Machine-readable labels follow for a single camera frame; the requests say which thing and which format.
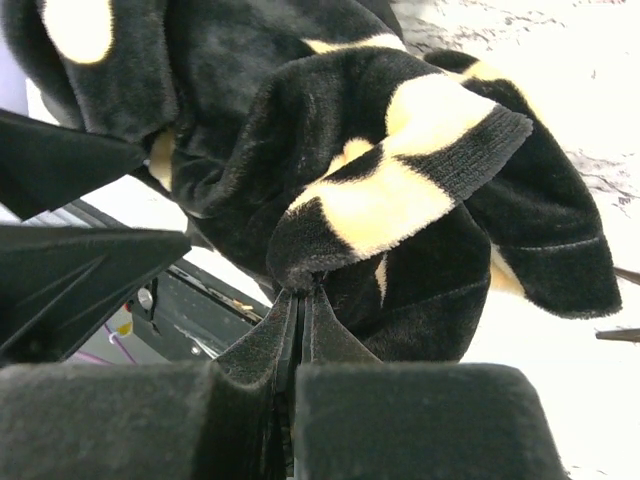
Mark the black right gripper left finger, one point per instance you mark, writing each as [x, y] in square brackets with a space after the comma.
[185, 420]

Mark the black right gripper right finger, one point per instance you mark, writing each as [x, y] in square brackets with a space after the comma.
[358, 418]

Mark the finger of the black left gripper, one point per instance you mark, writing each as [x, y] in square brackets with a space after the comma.
[60, 284]
[55, 165]

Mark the black yellow flower pillowcase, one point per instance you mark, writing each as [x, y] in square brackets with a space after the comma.
[307, 146]

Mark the black mounting rail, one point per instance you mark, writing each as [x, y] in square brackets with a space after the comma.
[195, 309]

